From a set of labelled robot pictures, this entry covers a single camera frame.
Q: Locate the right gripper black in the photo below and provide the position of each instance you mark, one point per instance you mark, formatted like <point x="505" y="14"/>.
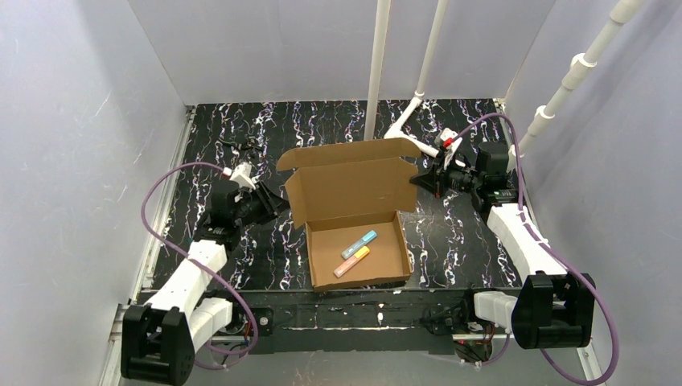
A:
<point x="437" y="178"/>

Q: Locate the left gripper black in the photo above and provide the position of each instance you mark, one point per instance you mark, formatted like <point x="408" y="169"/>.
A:
<point x="264" y="198"/>

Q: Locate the brown cardboard box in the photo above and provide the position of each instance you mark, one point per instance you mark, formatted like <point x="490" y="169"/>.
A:
<point x="340" y="192"/>

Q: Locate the light blue tube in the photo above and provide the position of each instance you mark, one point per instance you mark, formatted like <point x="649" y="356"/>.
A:
<point x="361" y="242"/>

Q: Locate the yellow pink marker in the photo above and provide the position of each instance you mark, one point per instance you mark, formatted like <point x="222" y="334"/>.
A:
<point x="351" y="261"/>

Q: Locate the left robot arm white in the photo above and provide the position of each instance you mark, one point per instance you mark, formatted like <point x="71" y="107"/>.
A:
<point x="161" y="337"/>

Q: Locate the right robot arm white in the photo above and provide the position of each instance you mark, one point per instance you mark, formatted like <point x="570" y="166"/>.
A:
<point x="554" y="309"/>

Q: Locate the small black clip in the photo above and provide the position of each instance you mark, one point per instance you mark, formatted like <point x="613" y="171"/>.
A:
<point x="249" y="148"/>

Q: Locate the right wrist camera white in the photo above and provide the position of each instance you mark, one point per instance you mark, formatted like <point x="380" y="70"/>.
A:
<point x="448" y="143"/>

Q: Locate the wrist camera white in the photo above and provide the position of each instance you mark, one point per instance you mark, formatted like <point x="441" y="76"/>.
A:
<point x="240" y="177"/>
<point x="448" y="143"/>

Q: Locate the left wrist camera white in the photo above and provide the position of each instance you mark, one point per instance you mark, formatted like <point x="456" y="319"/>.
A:
<point x="240" y="177"/>

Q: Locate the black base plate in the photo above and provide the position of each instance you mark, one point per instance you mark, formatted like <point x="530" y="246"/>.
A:
<point x="351" y="319"/>

